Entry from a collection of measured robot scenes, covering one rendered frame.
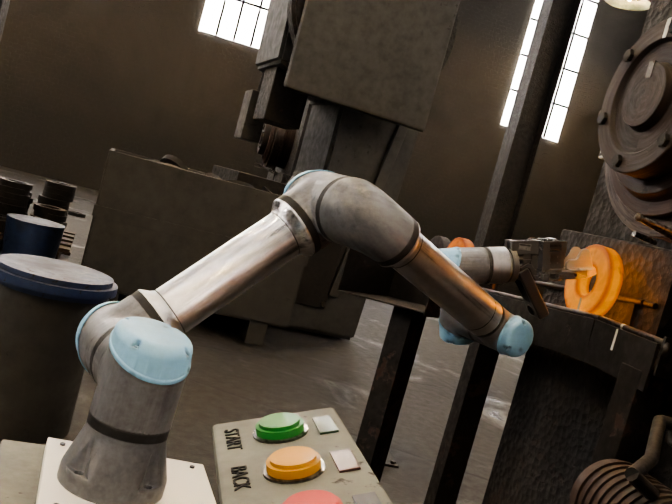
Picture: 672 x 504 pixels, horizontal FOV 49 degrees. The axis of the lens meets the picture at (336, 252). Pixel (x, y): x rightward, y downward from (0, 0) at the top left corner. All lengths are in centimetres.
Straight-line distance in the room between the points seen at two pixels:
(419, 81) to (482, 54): 821
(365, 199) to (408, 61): 287
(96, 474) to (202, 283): 33
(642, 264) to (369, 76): 254
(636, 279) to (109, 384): 105
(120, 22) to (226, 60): 155
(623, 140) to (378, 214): 51
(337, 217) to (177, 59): 1014
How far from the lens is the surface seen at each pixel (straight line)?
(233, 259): 122
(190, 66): 1127
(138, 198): 352
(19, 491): 115
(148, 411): 107
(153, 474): 111
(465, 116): 1205
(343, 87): 388
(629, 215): 152
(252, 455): 60
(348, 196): 119
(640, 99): 144
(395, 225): 119
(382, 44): 397
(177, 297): 120
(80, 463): 111
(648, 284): 159
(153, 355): 104
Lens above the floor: 80
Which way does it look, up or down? 4 degrees down
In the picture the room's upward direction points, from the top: 15 degrees clockwise
